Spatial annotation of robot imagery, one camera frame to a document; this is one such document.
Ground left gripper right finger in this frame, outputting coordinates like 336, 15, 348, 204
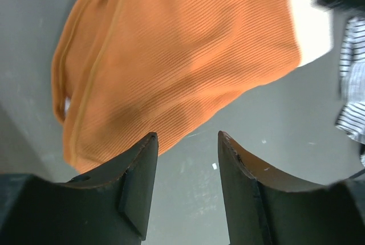
218, 132, 364, 244

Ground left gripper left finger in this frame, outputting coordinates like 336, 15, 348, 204
1, 132, 159, 244

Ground orange underwear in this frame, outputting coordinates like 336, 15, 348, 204
50, 0, 334, 173

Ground grey striped underwear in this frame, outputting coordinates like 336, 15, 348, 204
335, 15, 365, 169

